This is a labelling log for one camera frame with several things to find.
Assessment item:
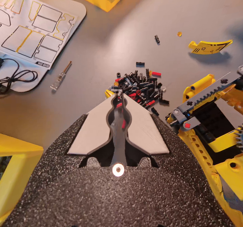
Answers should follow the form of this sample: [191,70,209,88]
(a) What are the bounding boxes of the yellow toy robot model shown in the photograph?
[165,66,243,227]

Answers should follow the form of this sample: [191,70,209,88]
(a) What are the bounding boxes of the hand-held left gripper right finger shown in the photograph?
[121,94,170,155]

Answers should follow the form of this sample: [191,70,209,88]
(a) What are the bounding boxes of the clear-handled small screwdriver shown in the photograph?
[50,61,72,91]

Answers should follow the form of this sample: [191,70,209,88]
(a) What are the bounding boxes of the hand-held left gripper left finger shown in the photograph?
[67,94,119,155]

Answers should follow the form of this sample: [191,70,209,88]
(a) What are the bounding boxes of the sticker sheet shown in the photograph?
[0,0,78,70]

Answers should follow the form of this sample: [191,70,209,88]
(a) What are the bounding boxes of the white book stand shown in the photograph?
[0,0,87,92]

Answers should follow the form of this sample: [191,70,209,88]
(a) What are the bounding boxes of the pile of small connector pins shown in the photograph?
[105,70,170,130]

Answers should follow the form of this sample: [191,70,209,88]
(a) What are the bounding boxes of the yellow curved panel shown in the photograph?
[188,40,233,55]

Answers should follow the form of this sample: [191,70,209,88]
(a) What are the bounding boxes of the black cable with plug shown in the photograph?
[0,58,38,95]

